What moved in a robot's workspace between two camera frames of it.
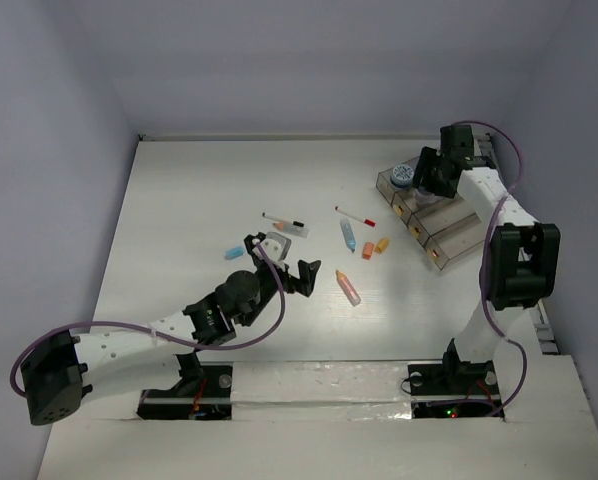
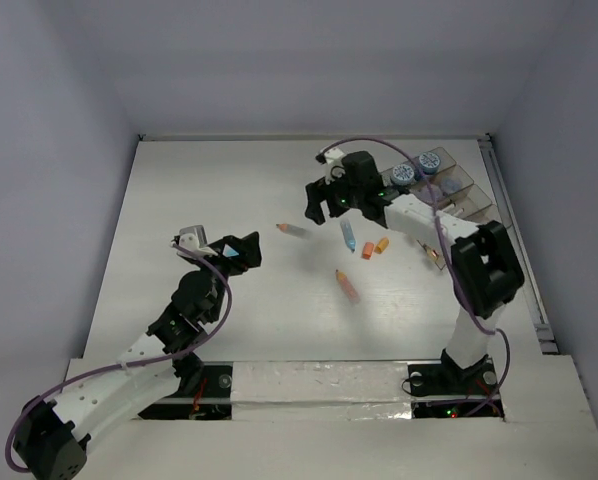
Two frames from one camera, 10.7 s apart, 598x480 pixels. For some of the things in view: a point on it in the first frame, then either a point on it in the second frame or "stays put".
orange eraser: x=368 y=250 stays put
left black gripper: x=302 y=283 → x=246 y=246
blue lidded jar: x=402 y=175 stays put
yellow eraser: x=382 y=245 stays put
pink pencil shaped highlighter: x=348 y=288 stays put
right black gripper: x=424 y=173 → x=317 y=192
